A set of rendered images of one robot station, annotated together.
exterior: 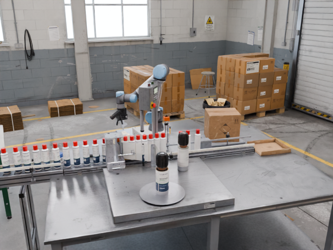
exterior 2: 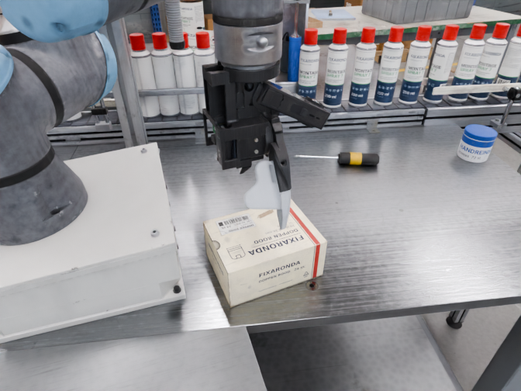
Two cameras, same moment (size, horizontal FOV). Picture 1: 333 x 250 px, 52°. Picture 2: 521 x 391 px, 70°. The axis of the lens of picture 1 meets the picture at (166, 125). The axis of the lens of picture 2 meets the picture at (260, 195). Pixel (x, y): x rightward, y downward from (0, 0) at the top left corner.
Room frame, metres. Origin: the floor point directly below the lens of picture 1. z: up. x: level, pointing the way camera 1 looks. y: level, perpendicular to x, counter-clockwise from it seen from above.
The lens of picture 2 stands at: (3.54, 0.51, 1.30)
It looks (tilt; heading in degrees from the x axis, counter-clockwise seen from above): 36 degrees down; 188
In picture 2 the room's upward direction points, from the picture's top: straight up
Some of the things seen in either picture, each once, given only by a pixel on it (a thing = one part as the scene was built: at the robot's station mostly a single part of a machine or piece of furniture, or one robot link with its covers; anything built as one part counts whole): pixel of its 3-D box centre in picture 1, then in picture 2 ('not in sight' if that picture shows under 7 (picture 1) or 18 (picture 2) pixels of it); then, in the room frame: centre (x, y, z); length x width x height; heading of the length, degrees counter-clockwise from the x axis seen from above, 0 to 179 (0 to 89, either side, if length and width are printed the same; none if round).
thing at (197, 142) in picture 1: (197, 140); not in sight; (2.74, -0.27, 0.98); 0.05 x 0.05 x 0.20
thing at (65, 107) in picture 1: (65, 107); not in sight; (6.79, 2.08, 0.11); 0.65 x 0.54 x 0.22; 113
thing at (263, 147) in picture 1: (268, 146); not in sight; (2.92, -0.94, 0.85); 0.30 x 0.26 x 0.04; 105
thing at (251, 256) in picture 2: (120, 138); (263, 248); (3.10, 0.45, 0.87); 0.16 x 0.12 x 0.07; 122
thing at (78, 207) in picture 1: (182, 165); (93, 123); (2.60, -0.13, 0.82); 2.10 x 1.50 x 0.02; 105
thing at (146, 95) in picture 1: (148, 96); not in sight; (2.71, 0.15, 1.38); 0.17 x 0.10 x 0.19; 160
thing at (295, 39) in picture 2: not in sight; (294, 65); (2.49, 0.45, 0.98); 0.03 x 0.03 x 0.16
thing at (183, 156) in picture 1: (183, 151); not in sight; (2.41, -0.13, 1.03); 0.09 x 0.09 x 0.30
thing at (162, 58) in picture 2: (150, 146); (164, 75); (2.63, 0.13, 0.98); 0.05 x 0.05 x 0.20
